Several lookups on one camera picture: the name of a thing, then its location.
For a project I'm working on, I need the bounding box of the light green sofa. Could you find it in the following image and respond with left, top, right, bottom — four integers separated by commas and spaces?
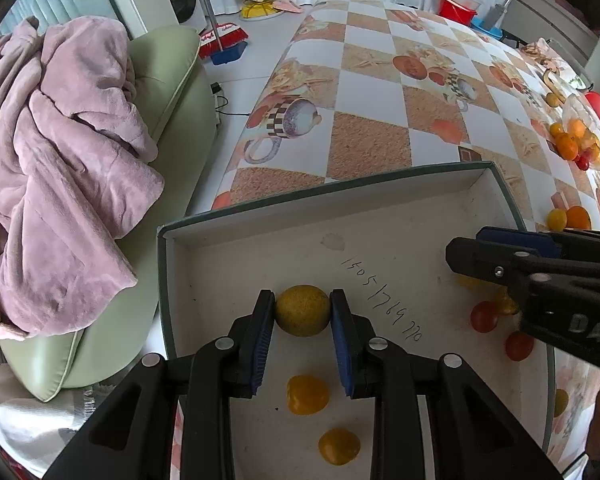
0, 25, 218, 403

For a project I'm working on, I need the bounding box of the red broom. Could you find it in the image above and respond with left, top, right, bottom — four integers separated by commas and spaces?
187, 0, 248, 58

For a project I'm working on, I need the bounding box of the beige cabinet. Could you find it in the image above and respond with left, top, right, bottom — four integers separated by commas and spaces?
500, 0, 600, 66

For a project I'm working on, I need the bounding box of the blue dustpan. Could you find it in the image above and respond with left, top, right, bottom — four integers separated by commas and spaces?
210, 40, 248, 66

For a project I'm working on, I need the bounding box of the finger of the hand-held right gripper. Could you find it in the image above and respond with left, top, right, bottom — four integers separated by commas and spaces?
476, 226, 600, 262
445, 236, 537, 292

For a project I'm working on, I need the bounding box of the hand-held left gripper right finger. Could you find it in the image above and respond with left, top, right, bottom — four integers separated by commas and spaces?
329, 287, 566, 480

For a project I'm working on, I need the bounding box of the red bucket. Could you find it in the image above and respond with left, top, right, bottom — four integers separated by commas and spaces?
439, 0, 481, 25

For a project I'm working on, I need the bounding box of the white power strip with cable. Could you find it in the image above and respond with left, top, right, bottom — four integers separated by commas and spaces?
210, 82, 253, 118

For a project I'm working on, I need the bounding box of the blue basin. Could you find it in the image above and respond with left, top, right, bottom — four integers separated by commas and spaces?
472, 17, 503, 41

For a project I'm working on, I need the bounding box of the pink fleece blanket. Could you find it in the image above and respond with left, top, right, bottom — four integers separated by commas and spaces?
0, 16, 166, 348

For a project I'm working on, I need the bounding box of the small orange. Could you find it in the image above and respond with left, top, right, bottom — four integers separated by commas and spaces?
566, 206, 592, 231

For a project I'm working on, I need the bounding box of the dull yellow round fruit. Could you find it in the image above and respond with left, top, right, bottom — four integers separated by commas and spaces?
274, 285, 332, 337

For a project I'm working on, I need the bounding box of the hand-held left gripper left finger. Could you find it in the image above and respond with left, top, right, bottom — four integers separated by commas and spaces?
42, 289, 277, 480

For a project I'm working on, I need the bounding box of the green cardboard box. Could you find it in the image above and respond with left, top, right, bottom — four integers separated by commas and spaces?
156, 160, 558, 480

